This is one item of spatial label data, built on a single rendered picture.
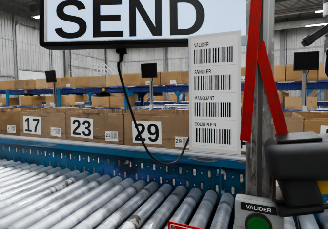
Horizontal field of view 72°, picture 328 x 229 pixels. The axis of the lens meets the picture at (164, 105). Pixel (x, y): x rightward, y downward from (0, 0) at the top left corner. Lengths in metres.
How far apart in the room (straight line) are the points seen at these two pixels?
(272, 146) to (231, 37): 0.18
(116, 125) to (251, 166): 0.90
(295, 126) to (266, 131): 0.61
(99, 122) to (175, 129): 0.44
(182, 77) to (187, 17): 5.31
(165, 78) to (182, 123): 4.96
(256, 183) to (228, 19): 0.32
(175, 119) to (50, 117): 0.80
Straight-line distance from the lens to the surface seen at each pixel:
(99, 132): 1.27
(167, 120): 1.06
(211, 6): 0.52
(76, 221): 0.87
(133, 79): 6.40
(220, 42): 0.39
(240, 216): 0.40
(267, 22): 0.39
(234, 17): 0.52
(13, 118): 1.79
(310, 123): 1.00
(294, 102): 5.30
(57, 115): 1.47
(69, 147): 1.35
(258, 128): 0.39
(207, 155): 0.98
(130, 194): 1.00
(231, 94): 0.38
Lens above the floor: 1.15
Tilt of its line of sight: 3 degrees down
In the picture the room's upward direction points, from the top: 1 degrees counter-clockwise
